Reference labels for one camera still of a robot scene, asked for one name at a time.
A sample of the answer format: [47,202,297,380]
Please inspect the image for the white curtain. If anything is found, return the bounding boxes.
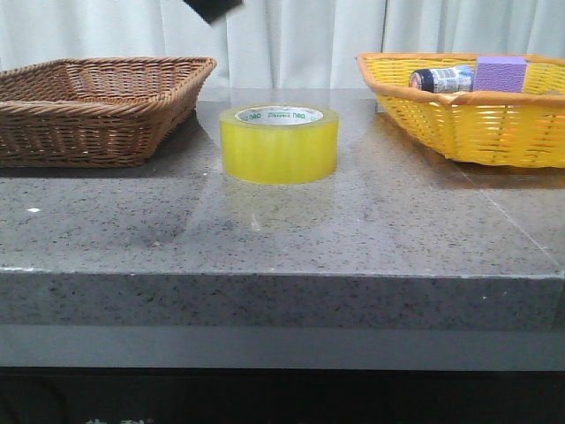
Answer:
[1,1,564,88]

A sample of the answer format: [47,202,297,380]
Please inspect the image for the small dark-capped bottle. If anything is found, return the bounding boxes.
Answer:
[409,64,475,94]

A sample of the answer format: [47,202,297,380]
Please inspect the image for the brown wicker basket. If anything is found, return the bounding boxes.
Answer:
[1,57,216,168]

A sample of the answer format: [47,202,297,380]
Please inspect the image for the purple sponge block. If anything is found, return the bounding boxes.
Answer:
[473,56,528,93]

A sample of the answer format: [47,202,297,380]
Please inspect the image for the yellow woven basket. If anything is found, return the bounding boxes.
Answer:
[357,53,564,168]

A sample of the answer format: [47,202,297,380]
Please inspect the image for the yellow packing tape roll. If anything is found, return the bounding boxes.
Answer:
[219,104,339,184]

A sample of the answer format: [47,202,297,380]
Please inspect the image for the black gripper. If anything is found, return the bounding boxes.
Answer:
[184,0,244,24]

